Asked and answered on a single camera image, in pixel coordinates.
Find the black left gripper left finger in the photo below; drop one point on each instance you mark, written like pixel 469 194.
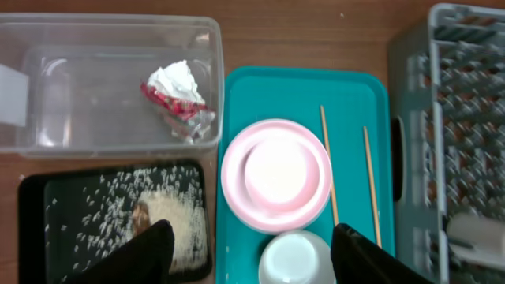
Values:
pixel 147 258

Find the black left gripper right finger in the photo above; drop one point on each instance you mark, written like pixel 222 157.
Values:
pixel 357 260

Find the grey bowl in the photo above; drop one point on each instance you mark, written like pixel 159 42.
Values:
pixel 296 257

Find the rice food scraps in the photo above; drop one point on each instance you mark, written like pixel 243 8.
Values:
pixel 89 216

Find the pink bowl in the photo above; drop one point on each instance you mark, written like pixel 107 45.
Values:
pixel 281 174

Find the red snack wrapper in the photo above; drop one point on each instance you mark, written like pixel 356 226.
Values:
pixel 189 120

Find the white napkin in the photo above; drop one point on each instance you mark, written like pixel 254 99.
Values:
pixel 176 81

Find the black food waste tray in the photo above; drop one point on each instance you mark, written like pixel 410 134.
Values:
pixel 32 253

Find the grey dishwasher rack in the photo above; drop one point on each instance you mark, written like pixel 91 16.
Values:
pixel 446 80

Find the pink plate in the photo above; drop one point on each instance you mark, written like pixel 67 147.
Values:
pixel 233 182

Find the teal plastic tray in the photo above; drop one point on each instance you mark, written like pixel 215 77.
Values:
pixel 354 107

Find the clear plastic bin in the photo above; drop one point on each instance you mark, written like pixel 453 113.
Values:
pixel 70 83

